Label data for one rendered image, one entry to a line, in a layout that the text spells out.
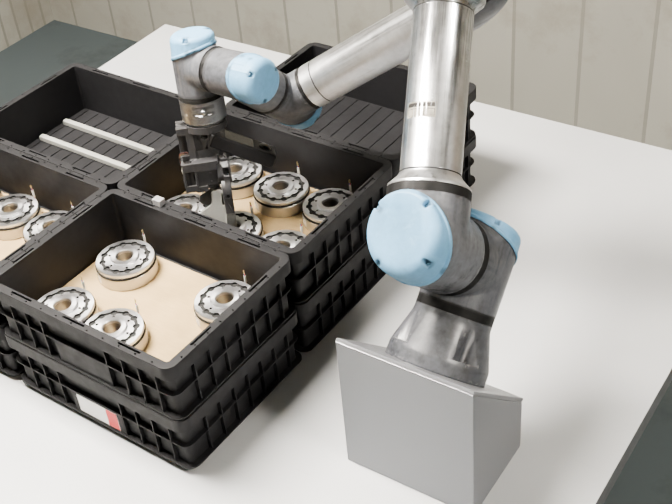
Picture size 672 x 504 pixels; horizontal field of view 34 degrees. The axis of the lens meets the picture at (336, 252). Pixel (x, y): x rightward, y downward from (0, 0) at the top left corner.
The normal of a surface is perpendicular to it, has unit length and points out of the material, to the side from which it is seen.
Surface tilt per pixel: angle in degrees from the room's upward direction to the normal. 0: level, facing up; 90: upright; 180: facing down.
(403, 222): 53
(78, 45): 0
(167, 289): 0
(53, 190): 90
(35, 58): 0
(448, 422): 90
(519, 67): 90
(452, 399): 90
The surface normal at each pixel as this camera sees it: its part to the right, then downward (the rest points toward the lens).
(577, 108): -0.54, 0.55
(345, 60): -0.45, 0.13
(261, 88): 0.76, 0.27
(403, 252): -0.56, -0.08
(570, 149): -0.07, -0.78
